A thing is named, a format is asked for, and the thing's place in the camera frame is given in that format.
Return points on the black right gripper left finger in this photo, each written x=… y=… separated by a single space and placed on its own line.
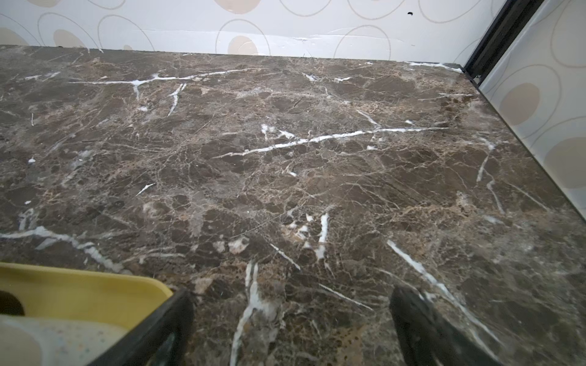
x=160 y=339

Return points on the black corner frame post right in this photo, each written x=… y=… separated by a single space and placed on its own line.
x=503 y=31

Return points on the speckled beige mug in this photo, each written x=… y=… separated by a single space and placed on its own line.
x=45 y=341

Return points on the yellow plastic tray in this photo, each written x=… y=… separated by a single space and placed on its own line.
x=66 y=294

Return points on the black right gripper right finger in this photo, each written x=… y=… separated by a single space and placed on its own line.
x=426 y=338

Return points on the black-green mug white base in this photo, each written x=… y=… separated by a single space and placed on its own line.
x=10 y=305

